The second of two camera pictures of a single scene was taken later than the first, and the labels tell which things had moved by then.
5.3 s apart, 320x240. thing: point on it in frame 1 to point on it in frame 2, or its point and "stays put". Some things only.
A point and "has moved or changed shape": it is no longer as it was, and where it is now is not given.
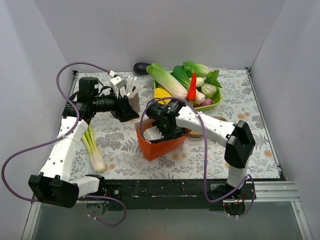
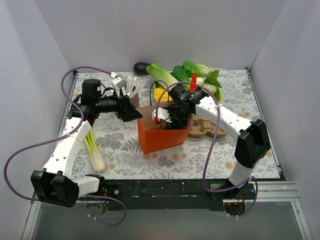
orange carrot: x=192 y=89 stays put
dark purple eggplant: x=140 y=68 stays put
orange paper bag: x=153 y=151 has moved or changed shape
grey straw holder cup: x=134 y=102 stays put
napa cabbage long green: x=166 y=81 stays put
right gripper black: x=173 y=135 to x=172 y=120
